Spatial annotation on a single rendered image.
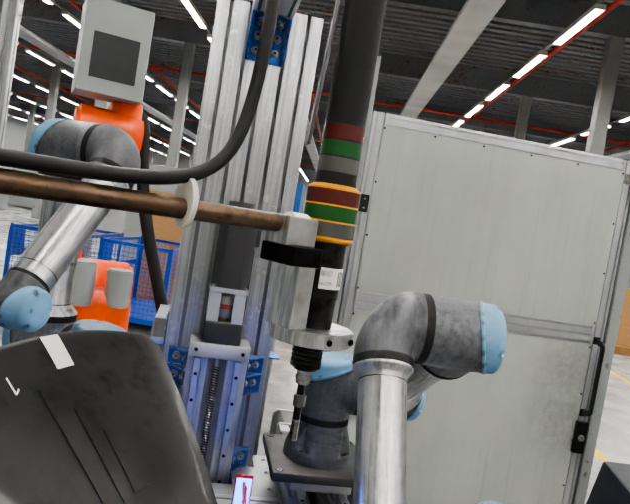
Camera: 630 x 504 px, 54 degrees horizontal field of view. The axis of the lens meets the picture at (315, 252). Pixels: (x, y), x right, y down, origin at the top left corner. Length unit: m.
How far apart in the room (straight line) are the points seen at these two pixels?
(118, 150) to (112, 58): 3.26
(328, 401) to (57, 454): 0.91
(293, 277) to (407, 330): 0.51
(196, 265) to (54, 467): 1.00
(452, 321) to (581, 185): 1.75
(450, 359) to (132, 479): 0.61
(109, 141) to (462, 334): 0.77
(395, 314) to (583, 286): 1.80
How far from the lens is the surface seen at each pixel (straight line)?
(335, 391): 1.36
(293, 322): 0.47
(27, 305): 1.09
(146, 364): 0.60
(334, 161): 0.49
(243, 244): 1.37
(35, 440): 0.51
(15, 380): 0.53
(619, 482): 1.11
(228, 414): 1.45
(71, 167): 0.38
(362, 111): 0.50
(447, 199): 2.44
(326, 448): 1.38
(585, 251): 2.70
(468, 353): 1.01
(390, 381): 0.95
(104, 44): 4.54
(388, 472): 0.92
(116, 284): 4.44
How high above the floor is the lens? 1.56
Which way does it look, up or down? 3 degrees down
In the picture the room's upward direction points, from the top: 9 degrees clockwise
